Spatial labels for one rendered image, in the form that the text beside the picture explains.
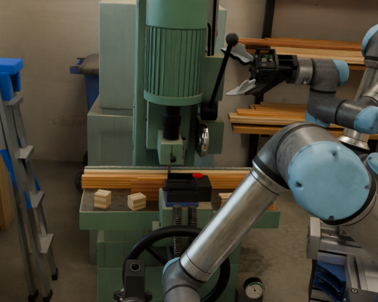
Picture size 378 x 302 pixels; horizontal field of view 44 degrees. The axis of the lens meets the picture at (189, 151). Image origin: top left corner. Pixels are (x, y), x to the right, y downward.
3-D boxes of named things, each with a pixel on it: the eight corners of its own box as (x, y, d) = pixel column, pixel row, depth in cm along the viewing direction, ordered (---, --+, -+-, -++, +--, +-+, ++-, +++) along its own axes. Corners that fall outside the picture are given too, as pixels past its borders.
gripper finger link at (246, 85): (228, 84, 123) (253, 68, 126) (223, 96, 128) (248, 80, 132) (235, 92, 122) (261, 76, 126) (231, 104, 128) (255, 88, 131)
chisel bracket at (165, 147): (159, 169, 145) (160, 144, 142) (156, 153, 158) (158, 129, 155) (183, 169, 146) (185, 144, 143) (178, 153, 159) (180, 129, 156)
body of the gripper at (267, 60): (254, 47, 127) (296, 48, 129) (246, 65, 135) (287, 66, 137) (257, 70, 124) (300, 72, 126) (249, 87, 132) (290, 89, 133)
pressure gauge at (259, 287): (243, 304, 145) (246, 282, 142) (240, 296, 149) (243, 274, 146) (263, 304, 146) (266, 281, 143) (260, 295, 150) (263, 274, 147)
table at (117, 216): (74, 248, 128) (74, 229, 125) (84, 197, 156) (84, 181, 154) (289, 245, 136) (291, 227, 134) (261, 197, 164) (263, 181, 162)
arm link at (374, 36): (351, 189, 151) (413, 22, 143) (312, 172, 161) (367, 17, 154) (366, 190, 159) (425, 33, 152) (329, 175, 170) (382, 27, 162)
